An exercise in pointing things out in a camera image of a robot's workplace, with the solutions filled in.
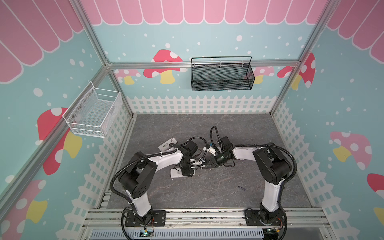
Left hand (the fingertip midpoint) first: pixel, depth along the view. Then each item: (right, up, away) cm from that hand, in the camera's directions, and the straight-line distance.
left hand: (188, 171), depth 90 cm
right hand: (+9, +3, -2) cm, 10 cm away
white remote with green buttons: (-7, 0, -2) cm, 8 cm away
